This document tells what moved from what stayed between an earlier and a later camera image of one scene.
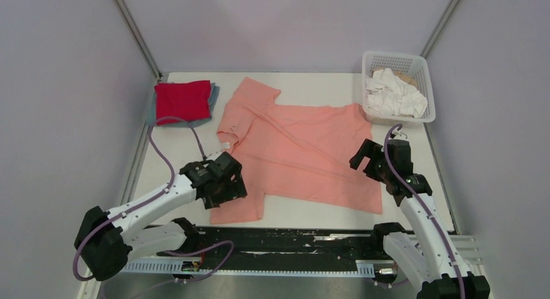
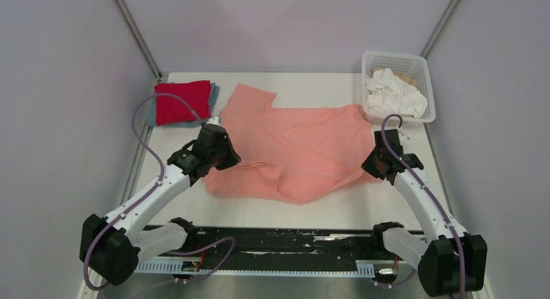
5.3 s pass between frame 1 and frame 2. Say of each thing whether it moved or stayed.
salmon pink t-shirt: moved
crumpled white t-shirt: stayed
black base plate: stayed
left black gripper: moved
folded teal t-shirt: stayed
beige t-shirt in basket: stayed
